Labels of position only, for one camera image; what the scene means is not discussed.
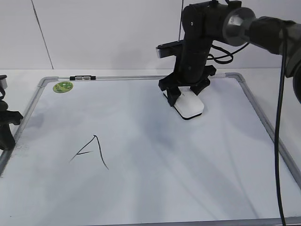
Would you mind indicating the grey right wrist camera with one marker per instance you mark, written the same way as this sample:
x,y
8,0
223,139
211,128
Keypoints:
x,y
169,49

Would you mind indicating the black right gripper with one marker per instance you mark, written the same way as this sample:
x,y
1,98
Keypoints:
x,y
188,69

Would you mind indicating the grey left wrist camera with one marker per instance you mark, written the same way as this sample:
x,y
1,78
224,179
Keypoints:
x,y
3,82

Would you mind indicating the white whiteboard eraser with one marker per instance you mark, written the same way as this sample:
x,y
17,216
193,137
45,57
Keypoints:
x,y
188,105

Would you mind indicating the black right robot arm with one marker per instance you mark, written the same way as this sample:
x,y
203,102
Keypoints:
x,y
232,24

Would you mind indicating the white board with grey frame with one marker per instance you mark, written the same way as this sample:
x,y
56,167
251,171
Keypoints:
x,y
113,152

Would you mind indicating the round green magnet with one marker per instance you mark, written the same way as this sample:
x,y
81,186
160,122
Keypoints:
x,y
63,87

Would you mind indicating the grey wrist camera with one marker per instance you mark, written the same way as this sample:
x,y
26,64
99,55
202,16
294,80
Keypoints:
x,y
169,49
3,82

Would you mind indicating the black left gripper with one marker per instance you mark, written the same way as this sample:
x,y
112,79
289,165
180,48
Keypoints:
x,y
7,141

